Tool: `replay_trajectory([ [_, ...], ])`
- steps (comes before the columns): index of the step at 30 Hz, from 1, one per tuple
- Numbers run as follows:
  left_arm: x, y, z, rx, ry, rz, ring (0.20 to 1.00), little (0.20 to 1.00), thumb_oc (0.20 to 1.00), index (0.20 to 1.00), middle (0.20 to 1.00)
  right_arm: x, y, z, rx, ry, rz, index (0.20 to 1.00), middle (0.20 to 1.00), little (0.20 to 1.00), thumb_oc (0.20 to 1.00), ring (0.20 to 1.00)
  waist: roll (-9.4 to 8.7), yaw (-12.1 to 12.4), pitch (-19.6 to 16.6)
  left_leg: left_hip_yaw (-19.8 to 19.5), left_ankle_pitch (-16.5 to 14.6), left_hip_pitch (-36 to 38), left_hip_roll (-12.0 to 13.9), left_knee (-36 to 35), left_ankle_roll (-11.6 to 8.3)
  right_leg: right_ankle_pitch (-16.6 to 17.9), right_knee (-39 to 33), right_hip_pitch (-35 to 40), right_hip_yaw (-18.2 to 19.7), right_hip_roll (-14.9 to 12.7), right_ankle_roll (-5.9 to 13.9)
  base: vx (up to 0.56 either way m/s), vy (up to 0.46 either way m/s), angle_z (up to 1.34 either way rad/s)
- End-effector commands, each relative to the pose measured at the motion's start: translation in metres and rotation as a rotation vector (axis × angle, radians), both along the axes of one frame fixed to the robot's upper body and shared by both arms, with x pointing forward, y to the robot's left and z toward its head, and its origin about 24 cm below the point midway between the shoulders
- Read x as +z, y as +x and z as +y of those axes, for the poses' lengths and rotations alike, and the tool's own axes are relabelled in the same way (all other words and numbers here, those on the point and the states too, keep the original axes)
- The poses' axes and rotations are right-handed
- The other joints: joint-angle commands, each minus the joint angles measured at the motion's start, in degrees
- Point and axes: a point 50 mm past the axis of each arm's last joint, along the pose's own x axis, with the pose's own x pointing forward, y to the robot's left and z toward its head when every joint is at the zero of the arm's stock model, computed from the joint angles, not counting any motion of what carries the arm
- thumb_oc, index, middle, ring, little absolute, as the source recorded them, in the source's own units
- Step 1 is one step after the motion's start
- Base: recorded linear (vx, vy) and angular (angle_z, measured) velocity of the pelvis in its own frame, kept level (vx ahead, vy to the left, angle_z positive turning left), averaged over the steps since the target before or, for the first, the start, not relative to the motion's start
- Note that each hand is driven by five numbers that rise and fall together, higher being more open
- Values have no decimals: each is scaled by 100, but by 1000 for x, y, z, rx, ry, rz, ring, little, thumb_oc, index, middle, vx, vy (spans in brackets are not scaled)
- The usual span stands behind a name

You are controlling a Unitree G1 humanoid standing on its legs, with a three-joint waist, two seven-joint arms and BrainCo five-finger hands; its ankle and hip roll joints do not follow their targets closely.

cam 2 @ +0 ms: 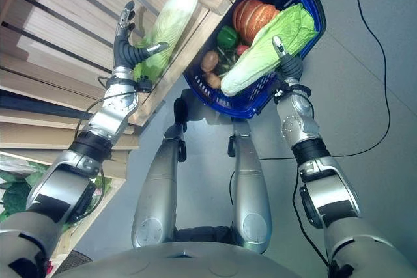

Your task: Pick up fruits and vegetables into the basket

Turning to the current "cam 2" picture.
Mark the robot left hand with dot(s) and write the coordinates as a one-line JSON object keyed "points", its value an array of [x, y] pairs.
{"points": [[123, 53]]}

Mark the robot left arm silver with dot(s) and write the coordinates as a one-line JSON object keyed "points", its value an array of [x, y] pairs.
{"points": [[110, 112]]}

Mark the robot leg silver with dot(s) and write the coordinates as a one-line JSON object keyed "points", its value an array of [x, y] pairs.
{"points": [[249, 187], [156, 193]]}

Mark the napa cabbage with green leaves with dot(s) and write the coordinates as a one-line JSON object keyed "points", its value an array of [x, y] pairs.
{"points": [[257, 60]]}

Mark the robot torso silver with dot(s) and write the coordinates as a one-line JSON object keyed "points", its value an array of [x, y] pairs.
{"points": [[189, 261]]}

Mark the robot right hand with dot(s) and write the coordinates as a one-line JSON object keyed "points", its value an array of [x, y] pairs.
{"points": [[291, 66]]}

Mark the green broccoli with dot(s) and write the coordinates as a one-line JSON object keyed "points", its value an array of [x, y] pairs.
{"points": [[14, 196]]}

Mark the dark green squash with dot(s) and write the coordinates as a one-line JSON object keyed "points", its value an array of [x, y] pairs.
{"points": [[226, 61]]}

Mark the robot right leg silver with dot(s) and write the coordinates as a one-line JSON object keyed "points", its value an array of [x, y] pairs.
{"points": [[249, 187]]}

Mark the robot right arm silver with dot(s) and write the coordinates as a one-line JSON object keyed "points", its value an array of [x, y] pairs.
{"points": [[303, 121]]}

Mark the napa cabbage with white stem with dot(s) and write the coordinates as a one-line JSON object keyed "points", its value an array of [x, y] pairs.
{"points": [[176, 14]]}

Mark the robot left leg silver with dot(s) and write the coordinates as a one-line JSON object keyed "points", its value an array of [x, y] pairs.
{"points": [[156, 193]]}

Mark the large wooden slatted crate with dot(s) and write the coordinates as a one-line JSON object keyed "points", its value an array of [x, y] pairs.
{"points": [[65, 8]]}

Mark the clear plastic bag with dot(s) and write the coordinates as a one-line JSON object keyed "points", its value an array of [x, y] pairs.
{"points": [[14, 162]]}

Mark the blue plastic shopping basket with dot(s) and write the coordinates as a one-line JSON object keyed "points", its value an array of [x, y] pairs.
{"points": [[312, 11]]}

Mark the red tomato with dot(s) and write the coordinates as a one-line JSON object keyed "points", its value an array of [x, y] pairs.
{"points": [[242, 49]]}

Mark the brown potato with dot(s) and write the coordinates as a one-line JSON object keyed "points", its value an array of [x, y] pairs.
{"points": [[213, 80], [210, 61]]}

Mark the orange pumpkin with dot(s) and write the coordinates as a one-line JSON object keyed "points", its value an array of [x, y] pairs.
{"points": [[255, 17]]}

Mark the green bell pepper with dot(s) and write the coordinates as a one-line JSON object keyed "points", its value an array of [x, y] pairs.
{"points": [[227, 36]]}

